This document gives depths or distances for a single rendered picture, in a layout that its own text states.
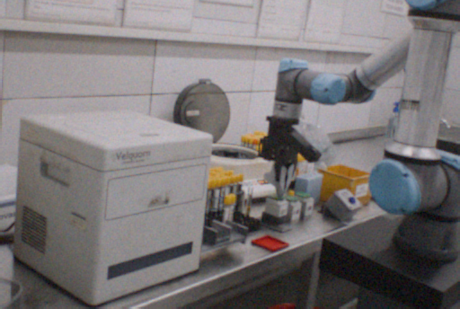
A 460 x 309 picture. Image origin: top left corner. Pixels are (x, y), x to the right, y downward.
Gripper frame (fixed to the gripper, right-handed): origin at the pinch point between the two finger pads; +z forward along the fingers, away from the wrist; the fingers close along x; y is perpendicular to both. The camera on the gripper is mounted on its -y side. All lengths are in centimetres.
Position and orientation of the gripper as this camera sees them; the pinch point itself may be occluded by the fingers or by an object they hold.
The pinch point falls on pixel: (282, 192)
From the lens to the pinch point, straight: 160.4
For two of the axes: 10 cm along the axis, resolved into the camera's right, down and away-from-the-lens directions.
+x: -6.1, 0.8, -7.9
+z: -1.2, 9.7, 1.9
